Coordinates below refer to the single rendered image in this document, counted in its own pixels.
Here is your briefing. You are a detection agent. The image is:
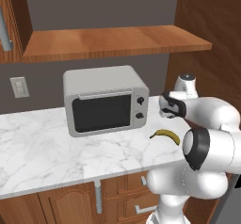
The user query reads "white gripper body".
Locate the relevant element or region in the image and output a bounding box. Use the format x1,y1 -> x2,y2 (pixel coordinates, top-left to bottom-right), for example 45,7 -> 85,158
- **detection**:
158,91 -> 174,119

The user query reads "yellow banana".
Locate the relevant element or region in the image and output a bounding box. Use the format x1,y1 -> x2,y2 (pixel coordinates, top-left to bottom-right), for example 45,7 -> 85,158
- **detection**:
149,129 -> 182,147

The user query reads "dark microwave door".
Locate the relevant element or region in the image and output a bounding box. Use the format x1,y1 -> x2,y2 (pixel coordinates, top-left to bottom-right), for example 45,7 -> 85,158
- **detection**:
71,91 -> 134,134

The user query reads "grey microwave oven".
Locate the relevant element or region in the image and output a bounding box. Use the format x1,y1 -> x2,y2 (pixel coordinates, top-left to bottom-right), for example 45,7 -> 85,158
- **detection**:
62,65 -> 151,138

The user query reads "wooden drawer front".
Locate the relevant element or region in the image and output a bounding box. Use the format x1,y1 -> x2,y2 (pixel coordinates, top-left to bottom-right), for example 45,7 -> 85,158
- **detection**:
125,170 -> 151,194
123,190 -> 162,220

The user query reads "tall wooden side panel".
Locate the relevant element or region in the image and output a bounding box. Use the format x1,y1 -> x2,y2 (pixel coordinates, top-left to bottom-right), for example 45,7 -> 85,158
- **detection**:
164,0 -> 241,110

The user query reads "wooden base cupboard door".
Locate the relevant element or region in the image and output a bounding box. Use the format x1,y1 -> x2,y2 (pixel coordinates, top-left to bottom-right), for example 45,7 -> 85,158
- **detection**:
0,193 -> 42,224
37,182 -> 102,224

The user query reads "wooden wall shelf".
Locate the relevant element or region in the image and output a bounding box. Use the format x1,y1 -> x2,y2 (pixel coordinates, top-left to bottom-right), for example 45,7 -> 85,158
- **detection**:
23,24 -> 213,64

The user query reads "grey drawer handle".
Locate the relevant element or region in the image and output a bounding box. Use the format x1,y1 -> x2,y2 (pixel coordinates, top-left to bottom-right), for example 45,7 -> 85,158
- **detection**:
134,203 -> 158,216
139,175 -> 149,186

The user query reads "grey base cupboard handle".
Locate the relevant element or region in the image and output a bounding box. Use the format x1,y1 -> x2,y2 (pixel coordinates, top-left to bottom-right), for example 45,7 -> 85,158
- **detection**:
93,179 -> 104,216

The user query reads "white wall socket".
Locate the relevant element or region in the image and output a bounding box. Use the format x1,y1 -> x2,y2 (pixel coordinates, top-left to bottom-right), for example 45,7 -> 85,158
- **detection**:
9,75 -> 31,99

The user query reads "wooden wall cupboard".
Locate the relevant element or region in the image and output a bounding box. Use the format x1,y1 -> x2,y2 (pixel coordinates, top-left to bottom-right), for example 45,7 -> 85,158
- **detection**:
0,0 -> 34,65

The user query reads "grey wall cupboard handle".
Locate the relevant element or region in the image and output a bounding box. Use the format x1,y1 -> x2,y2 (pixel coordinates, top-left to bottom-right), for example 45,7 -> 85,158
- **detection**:
0,6 -> 14,53

